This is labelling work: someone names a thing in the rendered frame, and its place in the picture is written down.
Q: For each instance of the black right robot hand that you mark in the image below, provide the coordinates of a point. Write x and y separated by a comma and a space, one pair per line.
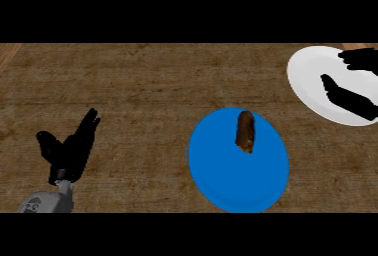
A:
351, 100

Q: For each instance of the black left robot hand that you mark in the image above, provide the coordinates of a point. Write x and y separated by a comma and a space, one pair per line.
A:
68, 153

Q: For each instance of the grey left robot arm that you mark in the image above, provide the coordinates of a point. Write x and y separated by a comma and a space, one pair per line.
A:
48, 201

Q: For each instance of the white plate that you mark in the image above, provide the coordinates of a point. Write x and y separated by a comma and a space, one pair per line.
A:
314, 80

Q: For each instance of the brown sweet potato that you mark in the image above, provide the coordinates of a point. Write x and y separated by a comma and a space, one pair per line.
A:
245, 131

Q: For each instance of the blue plate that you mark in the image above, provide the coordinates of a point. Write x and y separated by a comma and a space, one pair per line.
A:
239, 166

